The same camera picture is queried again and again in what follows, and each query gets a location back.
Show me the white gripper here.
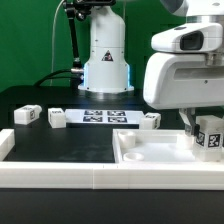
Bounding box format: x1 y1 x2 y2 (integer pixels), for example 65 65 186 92
143 23 224 136

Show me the white square tabletop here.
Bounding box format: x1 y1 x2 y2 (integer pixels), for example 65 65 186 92
112 129 202 163

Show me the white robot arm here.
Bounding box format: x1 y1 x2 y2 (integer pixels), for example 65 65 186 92
79 0 224 135

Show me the white fiducial tag plate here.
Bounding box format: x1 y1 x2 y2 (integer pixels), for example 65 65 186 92
65 109 144 125

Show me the white U-shaped obstacle fence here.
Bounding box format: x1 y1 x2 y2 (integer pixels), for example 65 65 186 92
0 129 224 190

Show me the black cable bundle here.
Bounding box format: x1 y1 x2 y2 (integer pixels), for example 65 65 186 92
34 68 84 88

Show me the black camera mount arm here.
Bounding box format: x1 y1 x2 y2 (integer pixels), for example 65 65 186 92
63 0 116 89

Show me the white thin cable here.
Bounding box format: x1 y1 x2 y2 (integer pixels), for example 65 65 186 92
49 0 66 87

